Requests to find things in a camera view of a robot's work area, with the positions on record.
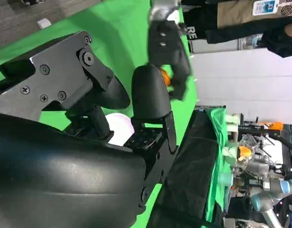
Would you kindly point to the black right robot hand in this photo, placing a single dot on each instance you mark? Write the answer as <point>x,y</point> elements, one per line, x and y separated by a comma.
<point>65,166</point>

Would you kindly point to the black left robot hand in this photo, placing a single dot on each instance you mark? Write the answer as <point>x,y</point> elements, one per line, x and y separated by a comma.
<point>167,47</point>

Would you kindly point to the orange toy bread roll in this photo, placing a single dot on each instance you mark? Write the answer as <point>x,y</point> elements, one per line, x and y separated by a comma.
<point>166,77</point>

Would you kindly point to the green table cloth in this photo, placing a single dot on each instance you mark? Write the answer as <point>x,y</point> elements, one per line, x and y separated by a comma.
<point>127,35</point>

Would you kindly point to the grey metal cabinet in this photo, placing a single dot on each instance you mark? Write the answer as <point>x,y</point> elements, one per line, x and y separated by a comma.
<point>222,46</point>

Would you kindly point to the lilac plate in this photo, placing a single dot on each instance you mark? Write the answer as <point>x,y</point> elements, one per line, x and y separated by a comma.
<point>119,128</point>

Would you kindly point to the person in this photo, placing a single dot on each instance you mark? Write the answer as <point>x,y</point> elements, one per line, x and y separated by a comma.
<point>243,23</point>

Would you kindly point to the white partition panel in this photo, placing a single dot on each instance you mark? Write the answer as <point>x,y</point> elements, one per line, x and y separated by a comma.
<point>243,83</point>

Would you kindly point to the white blue name badge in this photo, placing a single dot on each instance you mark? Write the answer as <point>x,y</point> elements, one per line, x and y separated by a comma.
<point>265,6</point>

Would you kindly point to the black table skirt cloth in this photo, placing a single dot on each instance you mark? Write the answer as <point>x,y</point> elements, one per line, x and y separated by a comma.
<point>193,161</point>

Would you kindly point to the small white block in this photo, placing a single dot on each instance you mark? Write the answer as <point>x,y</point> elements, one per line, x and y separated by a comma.
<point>43,23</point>

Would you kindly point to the orange item in clear holder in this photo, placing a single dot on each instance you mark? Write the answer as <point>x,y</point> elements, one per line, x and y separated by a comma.
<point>245,152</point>

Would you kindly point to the orange background part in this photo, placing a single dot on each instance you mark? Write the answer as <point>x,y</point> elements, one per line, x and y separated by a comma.
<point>277,126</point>

